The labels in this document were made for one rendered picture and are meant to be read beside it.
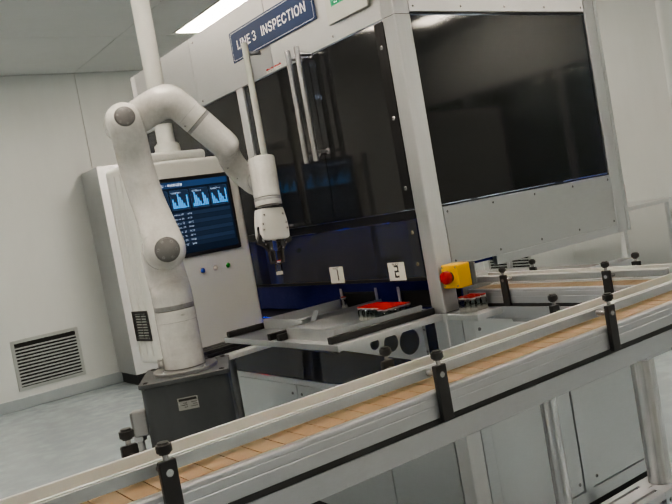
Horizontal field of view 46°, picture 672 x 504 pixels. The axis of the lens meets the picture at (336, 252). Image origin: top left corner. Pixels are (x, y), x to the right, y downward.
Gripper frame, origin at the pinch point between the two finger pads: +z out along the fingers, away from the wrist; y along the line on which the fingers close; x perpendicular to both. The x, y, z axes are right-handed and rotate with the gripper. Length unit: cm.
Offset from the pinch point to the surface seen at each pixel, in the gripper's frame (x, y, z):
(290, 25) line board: -18, -31, -82
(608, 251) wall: -243, -503, 15
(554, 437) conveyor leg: 46, -57, 67
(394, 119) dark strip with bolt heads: 25, -35, -36
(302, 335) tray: 4.4, -2.0, 25.0
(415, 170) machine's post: 29, -36, -19
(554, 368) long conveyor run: 110, 11, 34
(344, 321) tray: -3.7, -23.9, 23.6
